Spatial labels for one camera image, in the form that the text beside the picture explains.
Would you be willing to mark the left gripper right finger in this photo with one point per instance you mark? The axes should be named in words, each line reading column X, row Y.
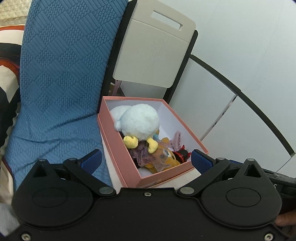
column 210, row 169

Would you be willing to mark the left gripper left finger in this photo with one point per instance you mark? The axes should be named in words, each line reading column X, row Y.
column 83, row 169

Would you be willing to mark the pink plush toy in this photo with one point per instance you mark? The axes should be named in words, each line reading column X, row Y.
column 175, row 142

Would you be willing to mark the orange plush dog blue shirt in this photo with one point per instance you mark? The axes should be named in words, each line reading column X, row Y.
column 156, row 161

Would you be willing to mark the white blue plush duck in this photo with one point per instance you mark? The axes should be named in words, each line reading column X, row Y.
column 137, row 123

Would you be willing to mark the person's right hand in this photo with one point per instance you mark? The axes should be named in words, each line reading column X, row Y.
column 286, row 219

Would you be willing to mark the red black lion figurine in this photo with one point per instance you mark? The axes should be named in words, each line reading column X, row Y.
column 182, row 155

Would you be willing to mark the small brown bear plush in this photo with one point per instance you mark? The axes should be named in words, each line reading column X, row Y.
column 170, row 158

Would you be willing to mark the pink cardboard box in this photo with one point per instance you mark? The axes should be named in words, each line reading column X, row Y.
column 122, row 170

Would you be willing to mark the blue quilted bedspread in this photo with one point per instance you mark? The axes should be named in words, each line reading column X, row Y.
column 64, row 55

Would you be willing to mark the black white plush pillow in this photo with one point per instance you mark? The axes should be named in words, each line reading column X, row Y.
column 11, row 43

